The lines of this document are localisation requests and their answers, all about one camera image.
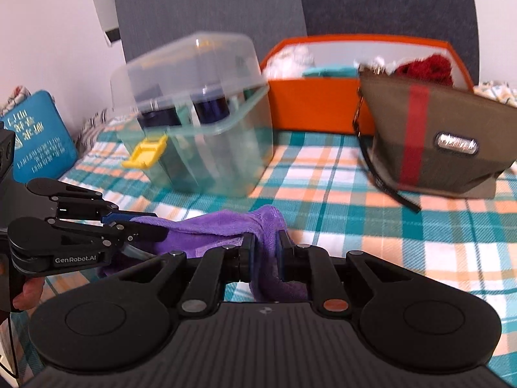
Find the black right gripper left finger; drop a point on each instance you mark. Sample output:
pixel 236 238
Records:
pixel 212 272

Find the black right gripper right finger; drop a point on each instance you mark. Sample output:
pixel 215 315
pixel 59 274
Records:
pixel 317 270

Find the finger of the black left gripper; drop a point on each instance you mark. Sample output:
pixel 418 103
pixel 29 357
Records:
pixel 77 203
pixel 57 244

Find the purple microfiber towel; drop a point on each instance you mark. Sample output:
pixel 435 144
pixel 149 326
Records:
pixel 197 235

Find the white knit cloth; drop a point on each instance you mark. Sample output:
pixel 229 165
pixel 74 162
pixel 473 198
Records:
pixel 290 62

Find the light blue wipes packet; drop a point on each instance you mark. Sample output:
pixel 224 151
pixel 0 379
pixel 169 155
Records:
pixel 332 71

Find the person's left hand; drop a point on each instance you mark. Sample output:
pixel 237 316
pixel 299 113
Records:
pixel 26 294

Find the plaid teal orange bedsheet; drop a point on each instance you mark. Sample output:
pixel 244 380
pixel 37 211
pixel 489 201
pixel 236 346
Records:
pixel 318 183

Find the striped pillow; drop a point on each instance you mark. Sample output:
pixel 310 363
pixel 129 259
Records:
pixel 84 140

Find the yellow box latch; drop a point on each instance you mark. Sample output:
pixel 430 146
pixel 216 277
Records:
pixel 147 153

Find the clear green plastic storage box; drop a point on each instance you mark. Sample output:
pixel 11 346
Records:
pixel 226 158

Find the dark blue jar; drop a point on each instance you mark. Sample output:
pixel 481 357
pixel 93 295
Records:
pixel 159 118

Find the dark blue bottle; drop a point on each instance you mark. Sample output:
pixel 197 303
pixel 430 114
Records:
pixel 210 111

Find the olive red-striped pouch bag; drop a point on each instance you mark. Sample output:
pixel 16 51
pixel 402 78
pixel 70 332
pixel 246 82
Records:
pixel 433 139

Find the orange cardboard box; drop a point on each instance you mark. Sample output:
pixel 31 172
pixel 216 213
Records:
pixel 328 105

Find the clear plastic box lid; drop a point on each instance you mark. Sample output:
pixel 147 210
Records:
pixel 201 67

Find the red fluffy cloth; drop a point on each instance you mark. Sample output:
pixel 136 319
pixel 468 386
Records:
pixel 436 69

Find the dark grey upholstered headboard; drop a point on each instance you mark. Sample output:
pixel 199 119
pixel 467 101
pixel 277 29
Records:
pixel 147 24

